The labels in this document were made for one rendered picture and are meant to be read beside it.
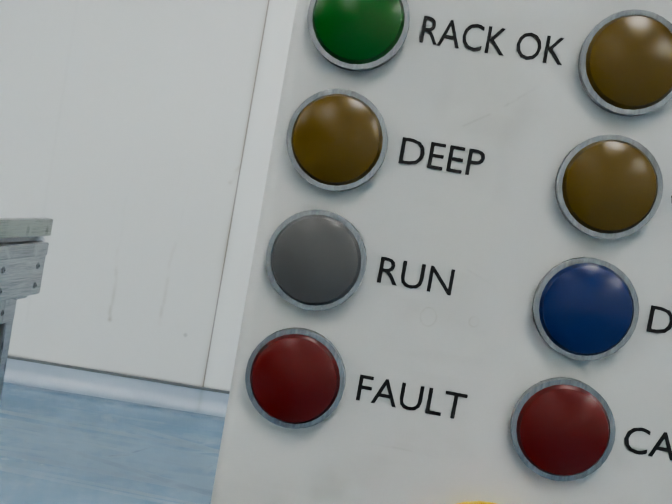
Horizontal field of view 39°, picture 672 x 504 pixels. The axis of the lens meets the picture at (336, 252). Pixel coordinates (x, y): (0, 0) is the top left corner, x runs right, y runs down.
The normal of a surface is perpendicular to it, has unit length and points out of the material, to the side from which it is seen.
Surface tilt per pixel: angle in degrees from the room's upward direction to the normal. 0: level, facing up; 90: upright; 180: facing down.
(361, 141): 90
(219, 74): 90
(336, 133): 87
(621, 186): 90
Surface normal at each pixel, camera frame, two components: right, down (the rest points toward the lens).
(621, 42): -0.12, 0.00
